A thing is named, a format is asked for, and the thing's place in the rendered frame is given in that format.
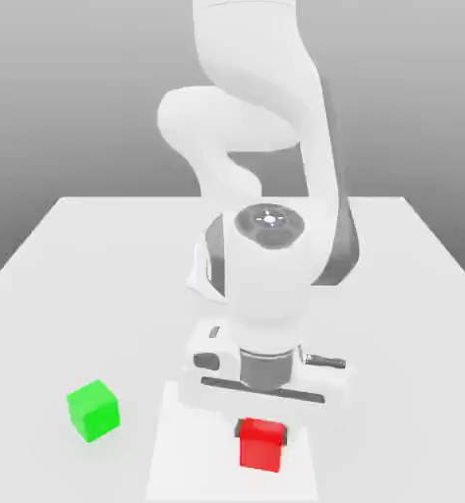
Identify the small red cube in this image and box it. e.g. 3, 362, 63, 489
238, 417, 287, 475

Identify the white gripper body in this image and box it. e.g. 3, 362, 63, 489
178, 365, 356, 432

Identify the small green cube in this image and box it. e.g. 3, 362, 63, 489
65, 378, 122, 444

